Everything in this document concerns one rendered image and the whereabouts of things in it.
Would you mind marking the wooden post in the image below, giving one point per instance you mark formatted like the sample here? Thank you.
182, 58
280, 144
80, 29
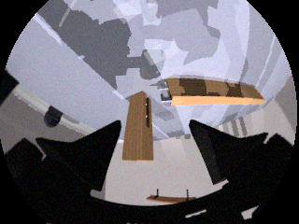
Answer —
137, 144

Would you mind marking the wooden rail with steel hooks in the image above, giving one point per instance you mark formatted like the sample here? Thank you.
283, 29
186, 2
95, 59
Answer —
193, 91

